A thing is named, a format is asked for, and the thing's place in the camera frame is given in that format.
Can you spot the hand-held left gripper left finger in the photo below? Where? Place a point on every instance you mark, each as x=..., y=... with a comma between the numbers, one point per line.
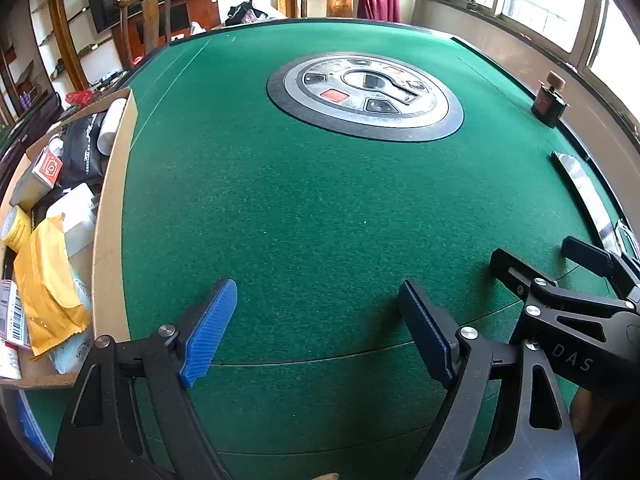
x=207, y=332

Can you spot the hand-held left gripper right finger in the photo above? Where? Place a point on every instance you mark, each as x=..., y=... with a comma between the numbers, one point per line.
x=425, y=330

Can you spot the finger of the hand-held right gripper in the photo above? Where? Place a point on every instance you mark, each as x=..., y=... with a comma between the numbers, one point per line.
x=515, y=270
x=585, y=255

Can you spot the cardboard box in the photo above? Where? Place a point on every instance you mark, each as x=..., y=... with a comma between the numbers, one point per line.
x=115, y=240

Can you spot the yellow tape roll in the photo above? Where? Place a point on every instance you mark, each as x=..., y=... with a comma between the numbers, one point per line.
x=17, y=227

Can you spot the black packet with white print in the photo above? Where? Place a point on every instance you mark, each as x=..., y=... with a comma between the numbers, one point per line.
x=82, y=152

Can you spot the white bottle with green label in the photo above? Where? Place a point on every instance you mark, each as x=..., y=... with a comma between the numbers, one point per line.
x=111, y=127

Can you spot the pale blue tissue packet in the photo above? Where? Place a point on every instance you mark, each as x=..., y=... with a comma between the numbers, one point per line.
x=75, y=355

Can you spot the dark bottle with cork stopper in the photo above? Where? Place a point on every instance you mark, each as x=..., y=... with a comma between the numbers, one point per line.
x=547, y=102

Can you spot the yellow padded envelope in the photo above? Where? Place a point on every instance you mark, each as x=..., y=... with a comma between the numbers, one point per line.
x=47, y=290

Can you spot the plain white box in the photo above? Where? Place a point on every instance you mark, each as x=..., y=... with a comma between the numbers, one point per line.
x=75, y=215

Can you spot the white barcode label sheet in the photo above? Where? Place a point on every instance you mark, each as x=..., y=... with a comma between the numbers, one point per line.
x=12, y=320

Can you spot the round table control panel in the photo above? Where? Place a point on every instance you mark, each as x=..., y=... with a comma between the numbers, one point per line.
x=365, y=95

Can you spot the red plastic bag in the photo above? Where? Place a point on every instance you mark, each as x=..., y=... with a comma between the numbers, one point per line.
x=79, y=97

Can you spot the white plastic bag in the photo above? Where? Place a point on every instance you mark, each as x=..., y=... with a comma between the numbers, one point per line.
x=196, y=28

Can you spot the pile of dark clothes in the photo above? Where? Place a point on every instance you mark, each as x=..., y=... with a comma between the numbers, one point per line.
x=245, y=12

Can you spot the plain wooden chair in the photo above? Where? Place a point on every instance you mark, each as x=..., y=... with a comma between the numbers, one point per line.
x=147, y=15

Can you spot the window with wooden frame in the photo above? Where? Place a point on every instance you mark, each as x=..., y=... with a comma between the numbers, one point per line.
x=540, y=0

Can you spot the wooden wall shelving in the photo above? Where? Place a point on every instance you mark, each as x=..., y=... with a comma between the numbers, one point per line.
x=45, y=20

